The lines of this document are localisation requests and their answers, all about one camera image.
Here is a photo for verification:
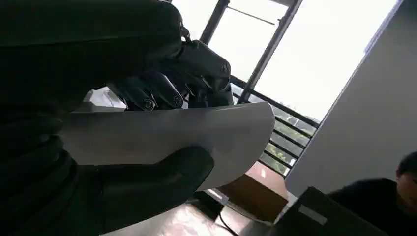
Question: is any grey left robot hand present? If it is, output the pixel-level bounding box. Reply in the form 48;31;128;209
0;0;234;236

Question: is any white curved plastic part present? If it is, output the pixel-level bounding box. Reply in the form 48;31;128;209
59;102;276;192

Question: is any black power adapter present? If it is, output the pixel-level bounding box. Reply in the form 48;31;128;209
191;190;226;222

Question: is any dark balcony railing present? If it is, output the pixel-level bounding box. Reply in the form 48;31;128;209
229;75;321;177

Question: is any brown box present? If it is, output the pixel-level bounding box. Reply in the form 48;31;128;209
217;161;290;224

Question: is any black box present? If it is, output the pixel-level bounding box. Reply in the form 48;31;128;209
267;187;389;236

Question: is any person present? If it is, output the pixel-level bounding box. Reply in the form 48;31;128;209
327;151;417;236

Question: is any dark window frame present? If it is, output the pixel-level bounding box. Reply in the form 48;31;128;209
199;0;303;105

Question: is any black cable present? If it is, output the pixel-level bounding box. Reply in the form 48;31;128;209
217;211;241;236

